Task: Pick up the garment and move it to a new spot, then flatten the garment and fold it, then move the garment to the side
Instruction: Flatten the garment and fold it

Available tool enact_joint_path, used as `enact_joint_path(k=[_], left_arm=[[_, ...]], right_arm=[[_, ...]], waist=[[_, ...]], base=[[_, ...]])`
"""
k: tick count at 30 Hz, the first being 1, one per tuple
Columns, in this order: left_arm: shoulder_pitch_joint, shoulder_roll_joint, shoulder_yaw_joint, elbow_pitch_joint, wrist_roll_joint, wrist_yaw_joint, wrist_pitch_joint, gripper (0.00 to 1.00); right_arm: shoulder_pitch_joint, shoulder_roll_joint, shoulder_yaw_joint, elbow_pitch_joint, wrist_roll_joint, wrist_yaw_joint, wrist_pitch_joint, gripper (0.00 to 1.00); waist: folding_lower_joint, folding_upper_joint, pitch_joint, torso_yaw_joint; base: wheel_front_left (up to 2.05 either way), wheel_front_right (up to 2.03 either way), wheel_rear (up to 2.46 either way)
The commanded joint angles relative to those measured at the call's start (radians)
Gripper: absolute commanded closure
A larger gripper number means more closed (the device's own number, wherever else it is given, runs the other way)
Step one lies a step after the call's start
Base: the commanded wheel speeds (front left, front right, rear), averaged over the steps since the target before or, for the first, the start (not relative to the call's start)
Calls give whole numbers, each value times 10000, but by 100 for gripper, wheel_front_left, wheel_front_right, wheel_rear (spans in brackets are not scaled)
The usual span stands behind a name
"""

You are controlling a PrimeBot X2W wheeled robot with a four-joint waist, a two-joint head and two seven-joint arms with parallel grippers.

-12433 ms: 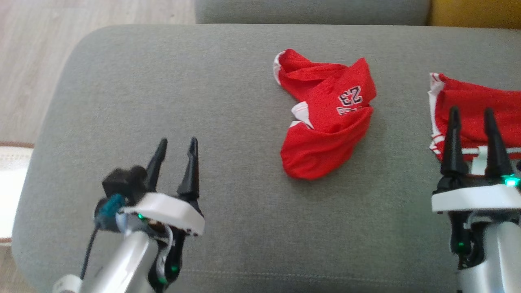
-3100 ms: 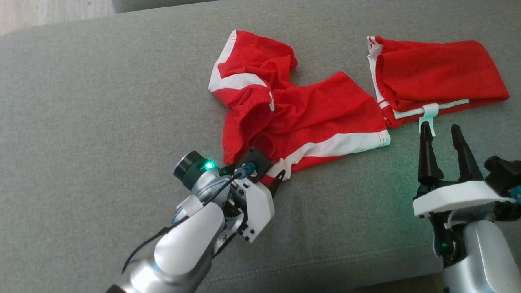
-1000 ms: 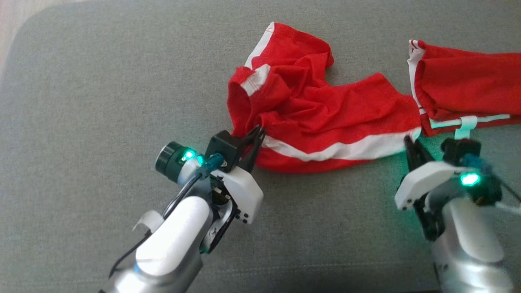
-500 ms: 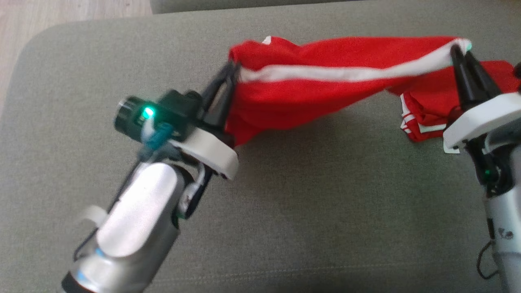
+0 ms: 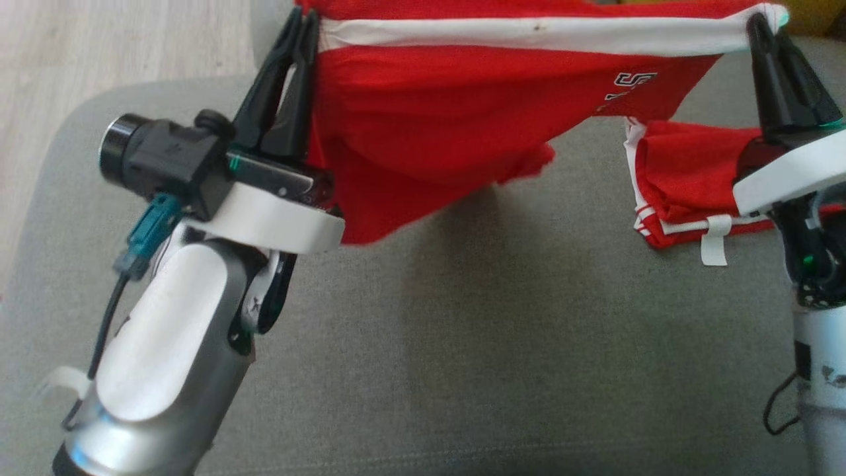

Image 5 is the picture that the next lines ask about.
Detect red white sports shorts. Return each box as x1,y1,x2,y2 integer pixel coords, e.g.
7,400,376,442
294,0,791,247

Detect white cable tie strap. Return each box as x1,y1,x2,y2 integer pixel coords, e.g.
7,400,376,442
35,366,94,402

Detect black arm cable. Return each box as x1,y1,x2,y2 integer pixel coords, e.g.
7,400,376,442
763,370,804,436
61,272,131,432

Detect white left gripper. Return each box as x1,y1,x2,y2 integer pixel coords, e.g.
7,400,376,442
185,8,346,256

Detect teal camera cable connector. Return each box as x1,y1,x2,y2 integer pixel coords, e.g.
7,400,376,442
113,193,186,282

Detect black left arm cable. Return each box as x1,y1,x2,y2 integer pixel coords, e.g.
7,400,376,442
61,272,131,432

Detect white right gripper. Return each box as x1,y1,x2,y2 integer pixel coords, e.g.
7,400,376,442
732,12,846,218

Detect yellow sofa back cushion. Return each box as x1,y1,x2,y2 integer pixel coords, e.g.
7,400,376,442
783,0,846,38

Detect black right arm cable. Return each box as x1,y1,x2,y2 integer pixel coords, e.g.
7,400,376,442
763,370,804,436

